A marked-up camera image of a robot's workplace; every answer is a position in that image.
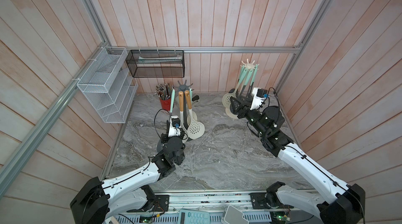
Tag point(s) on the red metal pencil cup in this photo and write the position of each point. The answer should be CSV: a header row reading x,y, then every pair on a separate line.
x,y
166,104

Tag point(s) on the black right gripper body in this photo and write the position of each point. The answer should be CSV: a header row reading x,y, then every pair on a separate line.
x,y
248,114

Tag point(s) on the aluminium rail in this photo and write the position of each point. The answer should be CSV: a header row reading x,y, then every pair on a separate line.
x,y
218,200

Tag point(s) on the grey plastic box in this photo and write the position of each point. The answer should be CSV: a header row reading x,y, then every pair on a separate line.
x,y
233,216

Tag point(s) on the large cream skimmer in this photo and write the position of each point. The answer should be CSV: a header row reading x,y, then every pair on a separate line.
x,y
181,105

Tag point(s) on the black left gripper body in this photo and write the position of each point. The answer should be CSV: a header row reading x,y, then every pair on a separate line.
x,y
165,136

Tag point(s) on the bundle of pencils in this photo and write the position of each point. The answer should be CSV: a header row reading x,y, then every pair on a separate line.
x,y
164,91

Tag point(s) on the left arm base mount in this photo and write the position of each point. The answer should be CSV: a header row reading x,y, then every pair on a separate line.
x,y
146,200

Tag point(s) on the grey calculator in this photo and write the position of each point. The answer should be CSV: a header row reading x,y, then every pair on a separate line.
x,y
193,217

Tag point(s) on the grey utensil rack stand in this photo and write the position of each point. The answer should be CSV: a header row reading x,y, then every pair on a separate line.
x,y
184,87

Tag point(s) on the white wire mesh shelf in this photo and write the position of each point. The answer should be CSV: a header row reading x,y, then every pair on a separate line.
x,y
108,86

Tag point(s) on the grey skimmer front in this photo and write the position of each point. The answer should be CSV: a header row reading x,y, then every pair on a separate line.
x,y
249,90

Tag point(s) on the black mesh wall basket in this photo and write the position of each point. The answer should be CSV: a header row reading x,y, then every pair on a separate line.
x,y
156,63

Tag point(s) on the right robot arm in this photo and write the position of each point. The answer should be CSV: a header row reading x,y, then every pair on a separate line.
x,y
336,202

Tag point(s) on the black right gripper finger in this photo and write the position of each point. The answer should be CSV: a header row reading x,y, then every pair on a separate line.
x,y
237,105
244,102

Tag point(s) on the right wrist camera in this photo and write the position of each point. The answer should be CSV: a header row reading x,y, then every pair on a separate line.
x,y
259,96

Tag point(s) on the grey skimmer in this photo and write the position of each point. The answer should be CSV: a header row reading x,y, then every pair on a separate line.
x,y
159,145
249,90
253,77

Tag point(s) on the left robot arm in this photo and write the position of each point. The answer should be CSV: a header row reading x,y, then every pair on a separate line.
x,y
99,200

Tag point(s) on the cream utensil rack stand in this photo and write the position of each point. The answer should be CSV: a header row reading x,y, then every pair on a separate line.
x,y
248,66

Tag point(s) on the mint stapler black top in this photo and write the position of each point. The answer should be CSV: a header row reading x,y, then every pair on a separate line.
x,y
195,99

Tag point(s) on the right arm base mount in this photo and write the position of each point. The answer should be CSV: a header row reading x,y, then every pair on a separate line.
x,y
269,199

